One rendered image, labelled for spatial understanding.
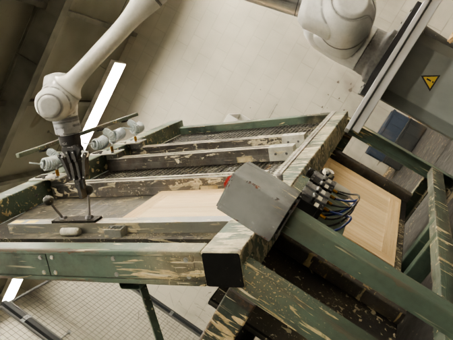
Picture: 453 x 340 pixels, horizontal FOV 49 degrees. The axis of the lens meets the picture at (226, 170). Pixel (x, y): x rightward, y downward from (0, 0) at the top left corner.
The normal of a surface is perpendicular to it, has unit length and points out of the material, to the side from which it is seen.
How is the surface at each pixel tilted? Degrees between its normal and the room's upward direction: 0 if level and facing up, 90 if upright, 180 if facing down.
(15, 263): 90
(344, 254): 90
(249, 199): 90
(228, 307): 90
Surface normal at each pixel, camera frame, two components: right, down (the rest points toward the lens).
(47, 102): 0.07, 0.33
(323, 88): -0.26, 0.12
